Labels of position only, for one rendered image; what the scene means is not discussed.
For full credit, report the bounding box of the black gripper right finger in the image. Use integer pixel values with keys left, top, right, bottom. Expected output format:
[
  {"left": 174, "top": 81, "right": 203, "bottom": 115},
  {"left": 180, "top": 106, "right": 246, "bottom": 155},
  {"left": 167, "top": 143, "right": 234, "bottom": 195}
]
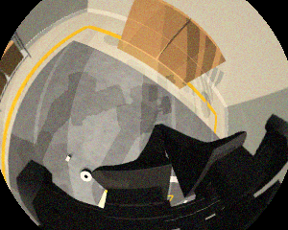
[{"left": 159, "top": 124, "right": 247, "bottom": 198}]

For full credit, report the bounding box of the black toy tyre with white hub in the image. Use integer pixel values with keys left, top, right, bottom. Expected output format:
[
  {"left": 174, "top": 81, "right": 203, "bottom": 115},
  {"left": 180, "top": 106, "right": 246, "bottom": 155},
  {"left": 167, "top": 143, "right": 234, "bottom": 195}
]
[{"left": 80, "top": 169, "right": 93, "bottom": 181}]

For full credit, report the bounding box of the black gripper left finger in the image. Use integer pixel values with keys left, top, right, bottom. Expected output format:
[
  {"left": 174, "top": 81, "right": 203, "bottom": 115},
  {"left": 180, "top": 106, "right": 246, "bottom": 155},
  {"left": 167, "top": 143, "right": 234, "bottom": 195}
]
[{"left": 91, "top": 124, "right": 172, "bottom": 200}]

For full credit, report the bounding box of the white flat strip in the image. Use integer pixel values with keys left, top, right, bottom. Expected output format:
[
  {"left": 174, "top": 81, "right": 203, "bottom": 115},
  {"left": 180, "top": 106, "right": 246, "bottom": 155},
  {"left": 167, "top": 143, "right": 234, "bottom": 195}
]
[{"left": 170, "top": 176, "right": 179, "bottom": 183}]

